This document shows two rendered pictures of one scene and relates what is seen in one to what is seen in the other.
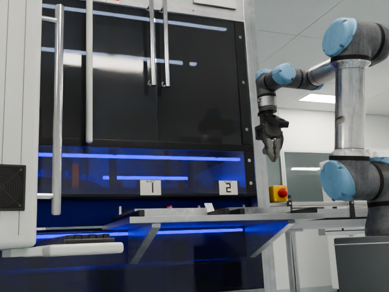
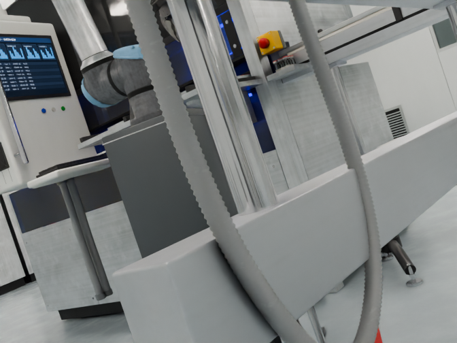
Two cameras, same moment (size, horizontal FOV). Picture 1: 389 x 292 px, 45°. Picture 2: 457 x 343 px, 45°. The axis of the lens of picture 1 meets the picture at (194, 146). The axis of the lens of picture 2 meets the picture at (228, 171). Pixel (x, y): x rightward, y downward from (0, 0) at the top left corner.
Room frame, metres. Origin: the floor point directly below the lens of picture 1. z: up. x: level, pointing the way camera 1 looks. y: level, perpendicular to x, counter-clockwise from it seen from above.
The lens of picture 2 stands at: (0.77, -2.05, 0.61)
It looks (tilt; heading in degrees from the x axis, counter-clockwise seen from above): 1 degrees down; 60
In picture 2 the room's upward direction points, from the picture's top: 19 degrees counter-clockwise
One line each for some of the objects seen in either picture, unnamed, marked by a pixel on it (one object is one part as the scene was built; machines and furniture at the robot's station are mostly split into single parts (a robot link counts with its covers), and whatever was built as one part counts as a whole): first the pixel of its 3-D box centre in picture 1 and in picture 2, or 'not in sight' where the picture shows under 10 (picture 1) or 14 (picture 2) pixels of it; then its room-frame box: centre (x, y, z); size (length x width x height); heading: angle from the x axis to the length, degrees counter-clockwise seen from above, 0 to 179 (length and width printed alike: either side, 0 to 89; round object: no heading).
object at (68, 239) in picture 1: (71, 241); (80, 163); (1.46, 0.39, 0.82); 0.40 x 0.14 x 0.02; 29
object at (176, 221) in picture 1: (207, 222); (174, 113); (1.77, -0.03, 0.87); 0.70 x 0.48 x 0.02; 111
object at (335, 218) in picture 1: (314, 212); (358, 30); (2.33, -0.57, 0.92); 0.69 x 0.15 x 0.16; 111
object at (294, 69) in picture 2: not in sight; (290, 71); (2.14, -0.36, 0.87); 0.14 x 0.13 x 0.02; 21
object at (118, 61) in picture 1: (100, 69); (103, 3); (1.79, 0.37, 1.51); 0.47 x 0.01 x 0.59; 111
